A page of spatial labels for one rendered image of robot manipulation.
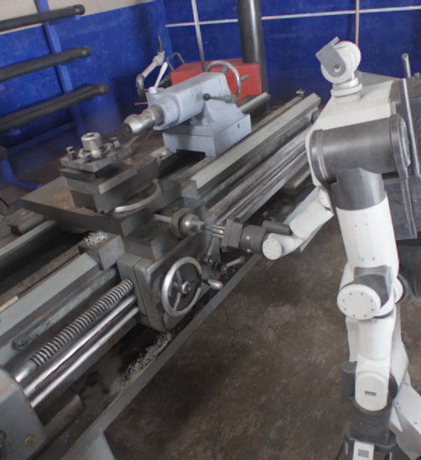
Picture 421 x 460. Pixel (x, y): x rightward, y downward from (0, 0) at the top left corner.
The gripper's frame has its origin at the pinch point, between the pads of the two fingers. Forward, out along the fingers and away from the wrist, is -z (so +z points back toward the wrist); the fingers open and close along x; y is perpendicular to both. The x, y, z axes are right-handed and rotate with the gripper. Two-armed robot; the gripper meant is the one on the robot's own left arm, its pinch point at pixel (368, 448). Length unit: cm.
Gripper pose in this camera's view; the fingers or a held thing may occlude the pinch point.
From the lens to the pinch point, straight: 128.1
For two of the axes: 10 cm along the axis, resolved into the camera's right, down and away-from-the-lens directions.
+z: -1.1, -8.8, -4.5
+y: -3.5, 4.6, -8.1
